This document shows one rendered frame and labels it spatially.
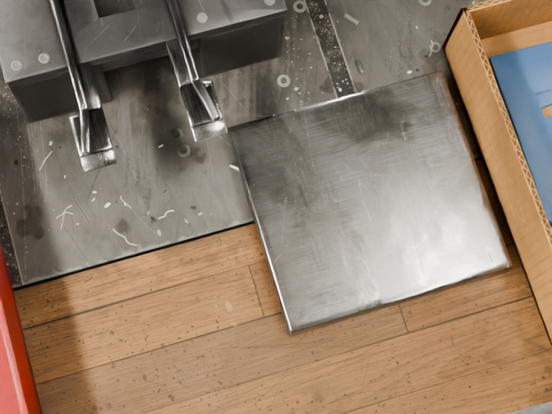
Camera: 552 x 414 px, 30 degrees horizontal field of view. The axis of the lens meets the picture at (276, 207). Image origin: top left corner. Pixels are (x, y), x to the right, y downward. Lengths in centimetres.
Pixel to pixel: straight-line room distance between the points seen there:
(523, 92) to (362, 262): 19
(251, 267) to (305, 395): 10
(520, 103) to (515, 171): 8
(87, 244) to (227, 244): 10
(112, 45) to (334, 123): 17
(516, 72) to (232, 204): 24
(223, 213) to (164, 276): 6
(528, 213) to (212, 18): 26
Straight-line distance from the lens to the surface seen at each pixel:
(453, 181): 77
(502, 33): 84
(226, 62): 79
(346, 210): 76
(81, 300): 76
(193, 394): 75
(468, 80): 79
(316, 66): 81
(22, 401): 70
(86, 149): 70
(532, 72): 83
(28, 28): 74
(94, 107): 71
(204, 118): 70
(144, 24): 73
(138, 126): 79
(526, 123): 81
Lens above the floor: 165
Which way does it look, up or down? 75 degrees down
